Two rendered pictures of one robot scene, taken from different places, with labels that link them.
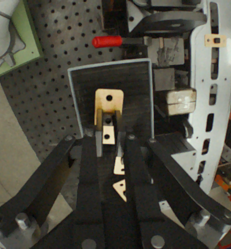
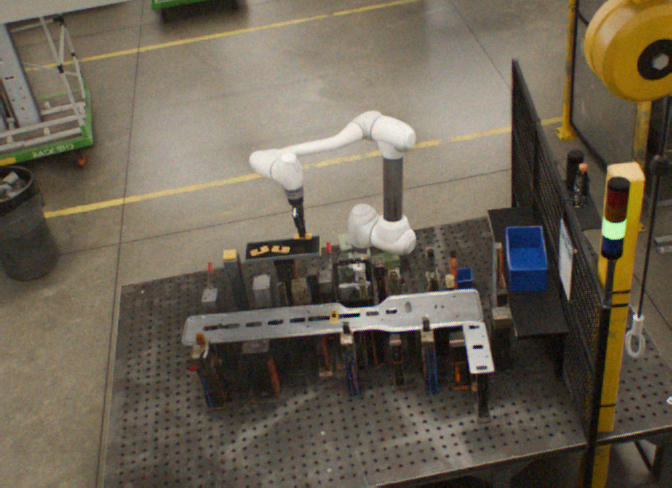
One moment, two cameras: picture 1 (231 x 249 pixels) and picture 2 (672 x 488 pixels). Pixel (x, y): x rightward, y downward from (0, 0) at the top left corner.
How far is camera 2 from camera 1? 3.83 m
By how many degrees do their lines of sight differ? 54
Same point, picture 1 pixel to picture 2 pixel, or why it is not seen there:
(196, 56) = (324, 307)
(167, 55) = (323, 276)
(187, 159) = (264, 283)
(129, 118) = (298, 250)
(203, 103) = (292, 314)
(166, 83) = (310, 272)
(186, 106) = (295, 286)
